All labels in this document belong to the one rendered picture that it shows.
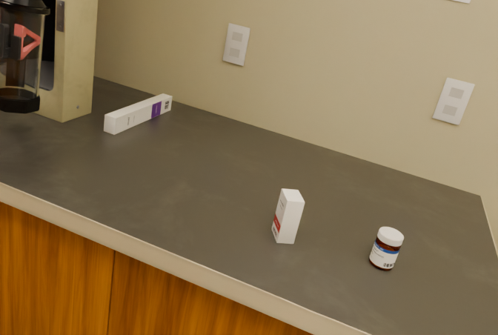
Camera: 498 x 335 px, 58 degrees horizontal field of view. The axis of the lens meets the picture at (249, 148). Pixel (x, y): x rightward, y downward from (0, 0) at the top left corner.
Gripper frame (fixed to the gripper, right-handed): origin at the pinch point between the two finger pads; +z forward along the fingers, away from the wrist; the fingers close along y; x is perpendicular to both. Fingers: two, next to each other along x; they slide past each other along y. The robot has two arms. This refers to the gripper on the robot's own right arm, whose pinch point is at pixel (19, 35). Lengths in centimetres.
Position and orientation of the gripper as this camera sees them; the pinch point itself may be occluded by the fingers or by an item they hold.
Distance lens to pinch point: 109.6
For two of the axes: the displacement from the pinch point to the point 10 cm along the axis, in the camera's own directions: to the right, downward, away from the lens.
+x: -2.2, 9.2, 3.2
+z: 3.1, -2.4, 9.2
